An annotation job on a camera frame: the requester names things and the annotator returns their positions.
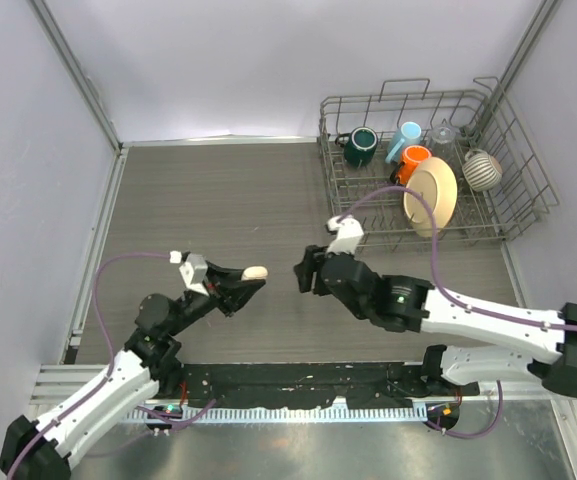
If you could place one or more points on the white cable duct strip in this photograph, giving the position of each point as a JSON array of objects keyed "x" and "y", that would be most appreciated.
[{"x": 337, "y": 413}]

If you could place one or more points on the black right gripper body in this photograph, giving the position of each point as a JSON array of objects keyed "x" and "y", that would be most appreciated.
[{"x": 316, "y": 256}]

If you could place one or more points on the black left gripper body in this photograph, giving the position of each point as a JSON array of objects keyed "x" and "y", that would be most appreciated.
[{"x": 218, "y": 293}]

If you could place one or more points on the dark green mug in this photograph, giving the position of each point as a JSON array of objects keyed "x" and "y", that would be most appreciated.
[{"x": 359, "y": 146}]

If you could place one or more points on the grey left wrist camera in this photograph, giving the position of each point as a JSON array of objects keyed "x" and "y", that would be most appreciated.
[{"x": 193, "y": 270}]

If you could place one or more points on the grey striped mug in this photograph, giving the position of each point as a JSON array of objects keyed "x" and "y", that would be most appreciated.
[{"x": 481, "y": 170}]

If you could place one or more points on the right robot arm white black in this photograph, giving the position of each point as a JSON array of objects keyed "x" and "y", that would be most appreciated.
[{"x": 516, "y": 344}]

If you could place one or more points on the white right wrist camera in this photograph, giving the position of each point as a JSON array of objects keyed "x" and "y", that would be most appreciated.
[{"x": 348, "y": 233}]

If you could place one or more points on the grey wire dish rack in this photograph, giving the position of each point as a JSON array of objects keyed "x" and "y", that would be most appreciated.
[{"x": 483, "y": 116}]

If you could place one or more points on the beige plate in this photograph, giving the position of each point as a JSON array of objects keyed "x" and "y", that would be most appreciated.
[{"x": 436, "y": 183}]

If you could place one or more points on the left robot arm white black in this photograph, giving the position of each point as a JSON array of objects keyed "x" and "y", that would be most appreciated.
[{"x": 53, "y": 444}]

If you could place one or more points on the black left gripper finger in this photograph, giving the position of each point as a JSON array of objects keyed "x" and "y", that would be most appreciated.
[
  {"x": 242, "y": 292},
  {"x": 219, "y": 274}
]

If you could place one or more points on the clear glass cup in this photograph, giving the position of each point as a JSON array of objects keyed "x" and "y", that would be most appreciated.
[{"x": 441, "y": 141}]

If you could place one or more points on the light blue mug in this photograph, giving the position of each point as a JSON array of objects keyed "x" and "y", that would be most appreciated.
[{"x": 408, "y": 134}]

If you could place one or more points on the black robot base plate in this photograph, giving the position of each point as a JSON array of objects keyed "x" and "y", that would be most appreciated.
[{"x": 303, "y": 386}]

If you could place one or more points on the beige charging case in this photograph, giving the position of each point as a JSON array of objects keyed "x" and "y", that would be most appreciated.
[{"x": 254, "y": 273}]

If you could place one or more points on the orange mug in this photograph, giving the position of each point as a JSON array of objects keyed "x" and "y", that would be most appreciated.
[{"x": 411, "y": 157}]

